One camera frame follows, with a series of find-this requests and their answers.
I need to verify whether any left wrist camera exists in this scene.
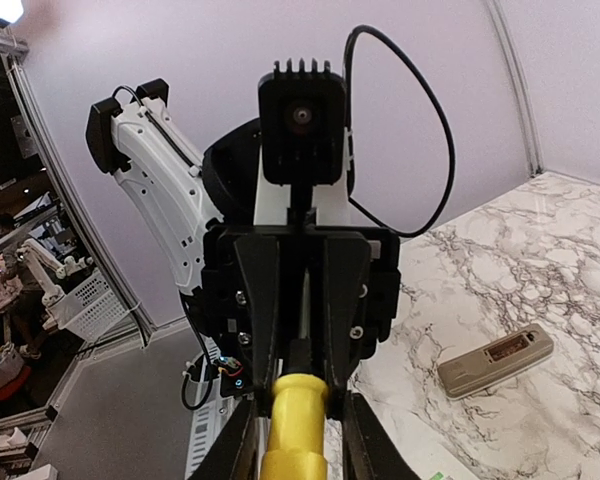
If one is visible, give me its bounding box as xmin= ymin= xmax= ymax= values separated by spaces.
xmin=257 ymin=58 xmax=354 ymax=226

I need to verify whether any white plastic basket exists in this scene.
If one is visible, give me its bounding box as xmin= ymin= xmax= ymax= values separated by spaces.
xmin=58 ymin=269 xmax=129 ymax=342

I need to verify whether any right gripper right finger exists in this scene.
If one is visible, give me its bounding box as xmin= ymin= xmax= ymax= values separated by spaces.
xmin=341 ymin=392 xmax=420 ymax=480

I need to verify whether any white remote control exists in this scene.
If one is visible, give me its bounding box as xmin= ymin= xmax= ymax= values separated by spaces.
xmin=437 ymin=323 xmax=555 ymax=400
xmin=418 ymin=443 xmax=476 ymax=480

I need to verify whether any left aluminium frame post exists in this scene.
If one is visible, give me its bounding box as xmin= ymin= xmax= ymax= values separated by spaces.
xmin=483 ymin=0 xmax=544 ymax=178

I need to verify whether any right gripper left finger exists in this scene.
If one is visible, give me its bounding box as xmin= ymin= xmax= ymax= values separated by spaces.
xmin=189 ymin=399 xmax=259 ymax=480

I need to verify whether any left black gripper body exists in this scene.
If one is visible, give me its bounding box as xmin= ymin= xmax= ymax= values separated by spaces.
xmin=201 ymin=120 xmax=400 ymax=395

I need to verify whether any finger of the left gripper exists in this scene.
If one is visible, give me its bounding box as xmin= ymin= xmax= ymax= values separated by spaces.
xmin=322 ymin=234 xmax=370 ymax=418
xmin=234 ymin=234 xmax=280 ymax=417

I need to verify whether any front aluminium table rail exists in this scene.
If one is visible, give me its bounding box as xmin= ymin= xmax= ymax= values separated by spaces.
xmin=184 ymin=354 xmax=231 ymax=479

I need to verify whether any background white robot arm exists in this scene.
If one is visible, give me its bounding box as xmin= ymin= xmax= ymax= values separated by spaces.
xmin=17 ymin=238 xmax=93 ymax=324

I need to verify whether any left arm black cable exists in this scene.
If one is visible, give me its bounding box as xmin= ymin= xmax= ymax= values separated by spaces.
xmin=343 ymin=24 xmax=457 ymax=239

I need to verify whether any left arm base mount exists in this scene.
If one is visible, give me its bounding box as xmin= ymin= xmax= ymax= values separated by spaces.
xmin=214 ymin=354 xmax=253 ymax=398

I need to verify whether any yellow handle screwdriver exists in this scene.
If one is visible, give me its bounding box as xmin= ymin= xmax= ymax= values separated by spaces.
xmin=259 ymin=270 xmax=328 ymax=480

